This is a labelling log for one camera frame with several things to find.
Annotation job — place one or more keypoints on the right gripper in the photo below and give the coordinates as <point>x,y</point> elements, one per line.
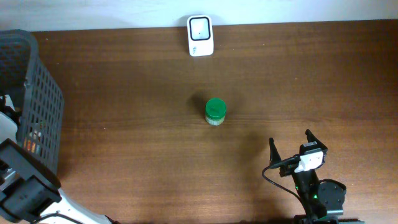
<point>274,157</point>

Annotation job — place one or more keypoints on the green lid jar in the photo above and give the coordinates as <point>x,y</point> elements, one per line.
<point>215,111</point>

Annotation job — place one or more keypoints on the orange tissue pack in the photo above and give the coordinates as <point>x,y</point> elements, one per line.
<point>31,142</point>

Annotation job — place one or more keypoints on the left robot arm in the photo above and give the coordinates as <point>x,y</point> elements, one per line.
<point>29,191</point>

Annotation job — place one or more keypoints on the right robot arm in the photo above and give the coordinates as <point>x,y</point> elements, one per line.
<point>321,199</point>

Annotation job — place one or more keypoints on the white barcode scanner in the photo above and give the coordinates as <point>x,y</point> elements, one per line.
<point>200,36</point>

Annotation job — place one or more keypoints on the grey plastic basket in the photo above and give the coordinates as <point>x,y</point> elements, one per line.
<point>34,93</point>

